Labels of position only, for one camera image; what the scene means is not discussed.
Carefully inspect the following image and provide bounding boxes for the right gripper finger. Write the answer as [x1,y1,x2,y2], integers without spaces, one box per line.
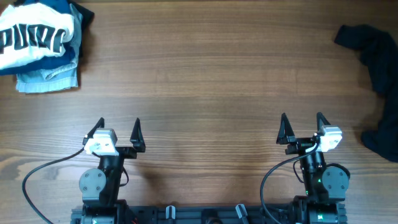
[317,112,330,131]
[276,113,295,144]

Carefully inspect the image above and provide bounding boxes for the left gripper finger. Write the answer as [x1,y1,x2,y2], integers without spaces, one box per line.
[130,118,146,152]
[82,118,104,145]

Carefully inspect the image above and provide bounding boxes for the black t-shirt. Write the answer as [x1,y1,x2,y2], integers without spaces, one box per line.
[334,24,397,162]

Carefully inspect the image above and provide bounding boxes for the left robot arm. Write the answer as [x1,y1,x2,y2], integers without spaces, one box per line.
[71,118,146,224]

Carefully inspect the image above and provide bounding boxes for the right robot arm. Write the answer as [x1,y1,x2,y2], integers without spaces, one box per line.
[276,112,350,223]

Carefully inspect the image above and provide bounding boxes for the light blue denim garment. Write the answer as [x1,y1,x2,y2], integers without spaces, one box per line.
[16,3,83,93]

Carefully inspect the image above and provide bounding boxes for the black folded garment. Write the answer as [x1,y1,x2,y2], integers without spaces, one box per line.
[67,0,95,58]

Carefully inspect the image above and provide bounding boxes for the white Puma shirt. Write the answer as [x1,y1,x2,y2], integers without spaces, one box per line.
[1,3,74,70]

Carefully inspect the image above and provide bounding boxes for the dark blue folded garment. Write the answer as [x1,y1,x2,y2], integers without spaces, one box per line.
[1,0,75,75]

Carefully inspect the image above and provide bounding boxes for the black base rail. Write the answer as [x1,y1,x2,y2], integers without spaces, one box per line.
[70,203,348,224]

